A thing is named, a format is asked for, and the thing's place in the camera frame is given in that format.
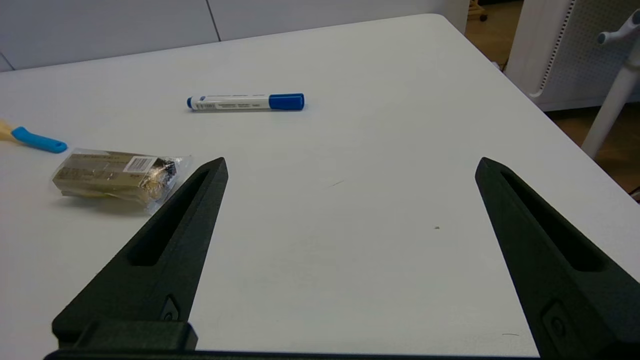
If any blue white marker pen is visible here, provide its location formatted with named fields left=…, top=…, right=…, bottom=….
left=186, top=93, right=305, bottom=112

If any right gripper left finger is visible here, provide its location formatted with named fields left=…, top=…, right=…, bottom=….
left=51, top=157, right=229, bottom=351

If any brown wooden furniture leg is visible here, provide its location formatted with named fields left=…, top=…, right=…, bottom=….
left=467, top=0, right=490, bottom=22

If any white pegboard panel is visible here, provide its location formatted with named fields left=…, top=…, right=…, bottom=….
left=504, top=0, right=640, bottom=112

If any yellow spoon blue handle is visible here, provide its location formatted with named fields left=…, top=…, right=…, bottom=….
left=0, top=119, right=68, bottom=154

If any clear wrapped brown snack packet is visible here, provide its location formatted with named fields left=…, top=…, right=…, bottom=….
left=50, top=148, right=193, bottom=216

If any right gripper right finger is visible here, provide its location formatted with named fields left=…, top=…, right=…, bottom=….
left=474, top=157, right=640, bottom=359

